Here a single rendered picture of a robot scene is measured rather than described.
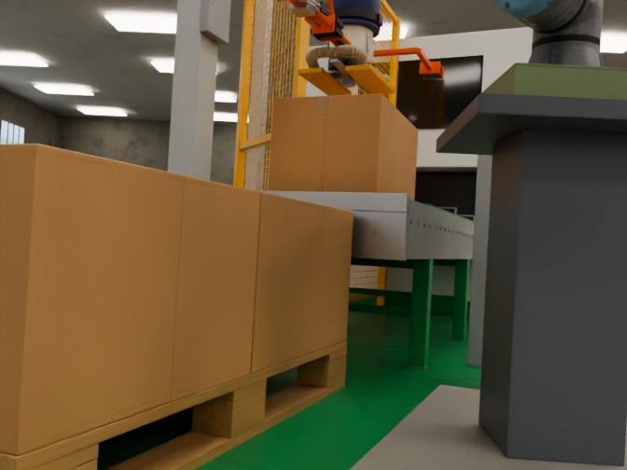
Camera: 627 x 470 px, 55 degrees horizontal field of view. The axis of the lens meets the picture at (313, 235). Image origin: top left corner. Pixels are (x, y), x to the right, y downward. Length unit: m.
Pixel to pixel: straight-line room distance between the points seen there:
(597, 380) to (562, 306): 0.17
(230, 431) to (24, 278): 0.62
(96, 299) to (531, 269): 0.89
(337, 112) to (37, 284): 1.42
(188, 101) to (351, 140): 1.31
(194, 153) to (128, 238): 2.14
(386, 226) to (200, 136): 1.49
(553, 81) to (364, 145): 0.83
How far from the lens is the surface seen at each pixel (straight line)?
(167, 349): 1.08
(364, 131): 2.03
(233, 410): 1.30
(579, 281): 1.40
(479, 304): 2.40
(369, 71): 2.24
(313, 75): 2.32
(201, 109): 3.15
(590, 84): 1.39
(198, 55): 3.20
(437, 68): 2.61
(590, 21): 1.55
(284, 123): 2.14
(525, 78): 1.35
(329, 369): 1.77
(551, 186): 1.39
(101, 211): 0.92
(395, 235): 1.88
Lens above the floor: 0.43
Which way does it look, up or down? 1 degrees up
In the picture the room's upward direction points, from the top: 3 degrees clockwise
